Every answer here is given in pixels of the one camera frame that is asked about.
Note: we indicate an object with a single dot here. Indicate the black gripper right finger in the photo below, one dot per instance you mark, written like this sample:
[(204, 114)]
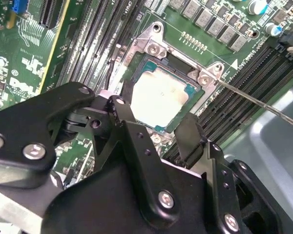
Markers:
[(189, 136)]

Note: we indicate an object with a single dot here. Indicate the silver CPU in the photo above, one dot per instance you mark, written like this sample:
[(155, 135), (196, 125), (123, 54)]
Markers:
[(161, 97)]

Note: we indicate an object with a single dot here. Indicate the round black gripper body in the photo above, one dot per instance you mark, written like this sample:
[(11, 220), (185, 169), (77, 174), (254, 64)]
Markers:
[(100, 207)]

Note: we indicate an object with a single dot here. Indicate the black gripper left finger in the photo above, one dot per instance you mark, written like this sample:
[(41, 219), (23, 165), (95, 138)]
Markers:
[(22, 126)]

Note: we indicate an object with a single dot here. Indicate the thin metal locking lever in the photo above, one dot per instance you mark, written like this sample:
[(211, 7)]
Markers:
[(249, 98)]

